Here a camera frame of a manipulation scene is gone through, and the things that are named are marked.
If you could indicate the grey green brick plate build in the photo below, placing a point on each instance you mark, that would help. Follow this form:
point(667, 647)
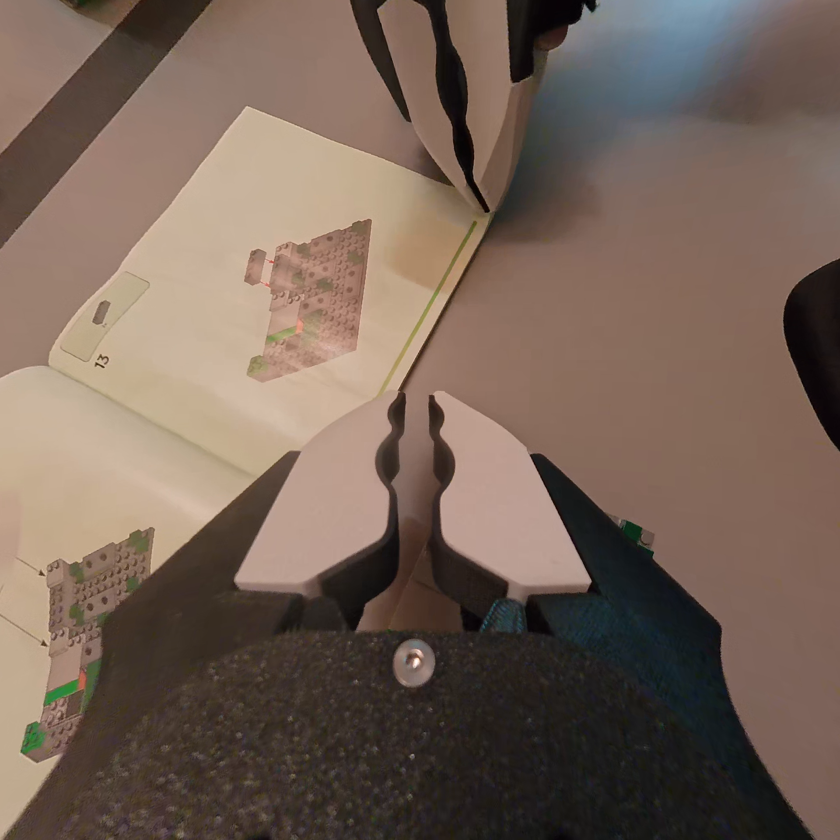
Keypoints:
point(633, 530)

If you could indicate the black chair armrest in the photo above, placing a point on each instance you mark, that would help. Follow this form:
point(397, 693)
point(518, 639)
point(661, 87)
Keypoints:
point(817, 348)

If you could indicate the person's right hand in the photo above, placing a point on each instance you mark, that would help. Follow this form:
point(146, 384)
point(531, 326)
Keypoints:
point(554, 36)

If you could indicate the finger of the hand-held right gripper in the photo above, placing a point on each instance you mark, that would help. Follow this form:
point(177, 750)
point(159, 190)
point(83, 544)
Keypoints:
point(492, 98)
point(413, 65)

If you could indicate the grey desk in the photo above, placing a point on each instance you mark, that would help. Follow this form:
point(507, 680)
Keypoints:
point(623, 295)

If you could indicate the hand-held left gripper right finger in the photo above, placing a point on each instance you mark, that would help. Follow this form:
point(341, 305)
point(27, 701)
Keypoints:
point(505, 512)

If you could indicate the brick instruction booklet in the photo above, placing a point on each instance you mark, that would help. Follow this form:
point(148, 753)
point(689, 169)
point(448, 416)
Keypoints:
point(229, 315)

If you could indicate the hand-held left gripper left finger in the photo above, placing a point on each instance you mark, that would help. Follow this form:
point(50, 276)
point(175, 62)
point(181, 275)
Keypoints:
point(328, 505)

